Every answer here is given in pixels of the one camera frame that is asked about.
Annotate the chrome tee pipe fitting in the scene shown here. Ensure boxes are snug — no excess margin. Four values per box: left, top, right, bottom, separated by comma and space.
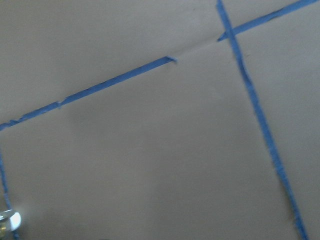
0, 209, 22, 238

